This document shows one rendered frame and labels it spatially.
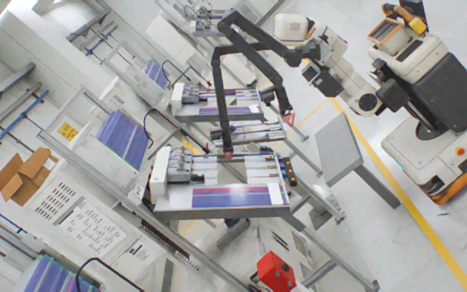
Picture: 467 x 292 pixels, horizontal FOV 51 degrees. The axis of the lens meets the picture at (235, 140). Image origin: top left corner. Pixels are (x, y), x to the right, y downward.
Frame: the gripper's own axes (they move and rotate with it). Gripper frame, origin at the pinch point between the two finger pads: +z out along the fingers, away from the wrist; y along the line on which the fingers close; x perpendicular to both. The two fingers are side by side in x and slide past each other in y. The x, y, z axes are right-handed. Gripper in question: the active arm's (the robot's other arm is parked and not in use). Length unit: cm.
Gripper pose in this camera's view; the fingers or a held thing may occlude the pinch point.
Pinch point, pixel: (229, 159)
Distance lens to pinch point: 309.5
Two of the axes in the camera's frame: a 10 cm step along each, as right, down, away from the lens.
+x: 9.9, -1.3, 0.0
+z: 1.2, 9.1, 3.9
